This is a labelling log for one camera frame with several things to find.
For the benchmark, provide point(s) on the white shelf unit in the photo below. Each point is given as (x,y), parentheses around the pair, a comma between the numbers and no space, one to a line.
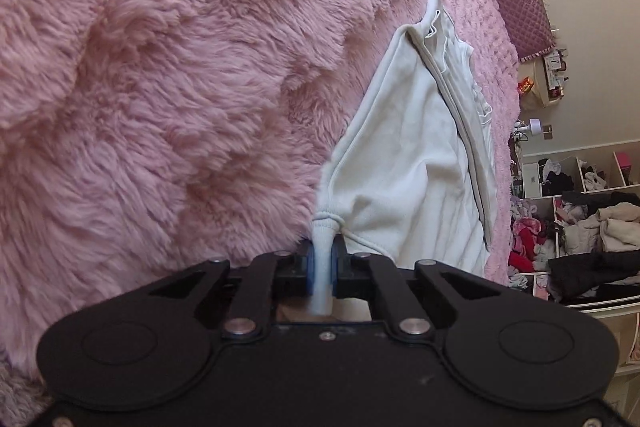
(531,187)

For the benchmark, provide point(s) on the red snack packet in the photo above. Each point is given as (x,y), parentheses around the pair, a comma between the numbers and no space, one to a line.
(526,85)

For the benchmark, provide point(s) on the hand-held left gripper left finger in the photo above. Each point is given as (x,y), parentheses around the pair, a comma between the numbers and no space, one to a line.
(310,272)

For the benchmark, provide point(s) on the pink box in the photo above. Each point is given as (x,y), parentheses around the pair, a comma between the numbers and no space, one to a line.
(623,167)

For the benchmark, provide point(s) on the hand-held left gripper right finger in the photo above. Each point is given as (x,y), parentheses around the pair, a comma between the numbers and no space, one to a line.
(338,269)

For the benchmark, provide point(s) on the pink fluffy blanket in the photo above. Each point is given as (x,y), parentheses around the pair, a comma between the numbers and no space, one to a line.
(175,82)

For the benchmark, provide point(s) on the white sweatshirt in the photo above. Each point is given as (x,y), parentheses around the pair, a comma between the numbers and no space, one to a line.
(400,157)

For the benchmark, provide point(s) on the cream nightstand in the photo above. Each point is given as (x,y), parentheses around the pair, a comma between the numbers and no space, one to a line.
(537,96)

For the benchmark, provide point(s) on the beige folded clothes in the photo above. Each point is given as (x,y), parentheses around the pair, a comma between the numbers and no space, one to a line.
(620,227)

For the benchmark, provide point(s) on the red garment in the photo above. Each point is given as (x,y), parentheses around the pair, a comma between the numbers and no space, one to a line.
(522,252)

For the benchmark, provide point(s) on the small white lamp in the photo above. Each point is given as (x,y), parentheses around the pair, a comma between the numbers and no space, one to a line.
(535,125)

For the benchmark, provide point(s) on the black jacket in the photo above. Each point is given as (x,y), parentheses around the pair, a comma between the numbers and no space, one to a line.
(590,269)

